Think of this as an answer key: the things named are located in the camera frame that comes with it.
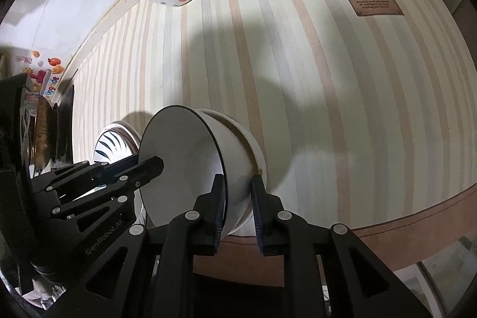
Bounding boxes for colourful wall stickers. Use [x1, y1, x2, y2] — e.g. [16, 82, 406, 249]
[17, 50, 66, 103]

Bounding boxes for striped tablecloth with cat print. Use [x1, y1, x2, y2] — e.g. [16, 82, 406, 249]
[71, 0, 477, 274]

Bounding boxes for white bowl with dark rim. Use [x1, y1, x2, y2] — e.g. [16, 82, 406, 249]
[139, 105, 250, 237]

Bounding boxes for blue striped plate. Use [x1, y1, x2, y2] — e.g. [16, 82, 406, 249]
[92, 121, 143, 167]

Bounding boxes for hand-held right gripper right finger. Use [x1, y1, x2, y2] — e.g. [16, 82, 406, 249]
[250, 174, 433, 318]

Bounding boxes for plain white bowl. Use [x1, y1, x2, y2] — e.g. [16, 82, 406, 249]
[201, 109, 267, 234]

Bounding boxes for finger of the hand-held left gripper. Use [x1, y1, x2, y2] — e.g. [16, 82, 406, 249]
[32, 156, 165, 193]
[48, 176, 141, 229]

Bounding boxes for brown label patch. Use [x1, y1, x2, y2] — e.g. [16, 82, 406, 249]
[342, 0, 405, 17]

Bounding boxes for dark wok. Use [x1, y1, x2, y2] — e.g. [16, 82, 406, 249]
[30, 96, 53, 170]

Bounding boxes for black cooktop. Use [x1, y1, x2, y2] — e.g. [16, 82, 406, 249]
[50, 83, 75, 166]

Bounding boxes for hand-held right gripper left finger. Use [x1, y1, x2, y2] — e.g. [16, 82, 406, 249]
[41, 173, 226, 318]

